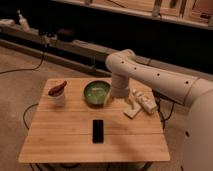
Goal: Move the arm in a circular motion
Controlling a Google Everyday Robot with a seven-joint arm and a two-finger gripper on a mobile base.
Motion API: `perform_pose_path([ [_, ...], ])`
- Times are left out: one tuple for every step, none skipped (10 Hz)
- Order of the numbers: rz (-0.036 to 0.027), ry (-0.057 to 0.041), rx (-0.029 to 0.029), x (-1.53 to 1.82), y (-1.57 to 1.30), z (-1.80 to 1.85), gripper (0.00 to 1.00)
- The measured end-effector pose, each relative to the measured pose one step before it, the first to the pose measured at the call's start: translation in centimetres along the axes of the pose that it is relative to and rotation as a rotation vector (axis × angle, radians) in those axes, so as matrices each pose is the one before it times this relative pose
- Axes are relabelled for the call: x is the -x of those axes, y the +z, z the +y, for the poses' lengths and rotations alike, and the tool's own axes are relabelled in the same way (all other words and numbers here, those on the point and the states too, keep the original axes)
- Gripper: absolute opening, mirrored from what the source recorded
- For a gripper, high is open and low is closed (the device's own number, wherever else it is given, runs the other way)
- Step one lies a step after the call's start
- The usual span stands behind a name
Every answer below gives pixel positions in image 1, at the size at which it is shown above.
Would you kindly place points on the wooden table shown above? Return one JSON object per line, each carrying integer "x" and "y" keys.
{"x": 79, "y": 133}

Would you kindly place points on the black phone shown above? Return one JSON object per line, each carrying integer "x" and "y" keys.
{"x": 98, "y": 131}

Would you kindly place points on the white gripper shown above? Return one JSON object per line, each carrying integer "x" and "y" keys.
{"x": 119, "y": 93}

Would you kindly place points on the green bowl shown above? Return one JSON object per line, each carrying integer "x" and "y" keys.
{"x": 96, "y": 92}

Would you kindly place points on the white cup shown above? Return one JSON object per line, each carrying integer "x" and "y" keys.
{"x": 58, "y": 98}

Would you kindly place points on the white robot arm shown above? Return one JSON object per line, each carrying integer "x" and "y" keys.
{"x": 193, "y": 92}

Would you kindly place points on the white spray bottle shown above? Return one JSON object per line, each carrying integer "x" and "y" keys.
{"x": 23, "y": 21}

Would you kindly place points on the brown sausage in cup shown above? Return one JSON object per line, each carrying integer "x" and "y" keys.
{"x": 56, "y": 89}

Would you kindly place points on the black round device on ledge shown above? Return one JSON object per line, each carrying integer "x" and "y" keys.
{"x": 66, "y": 35}

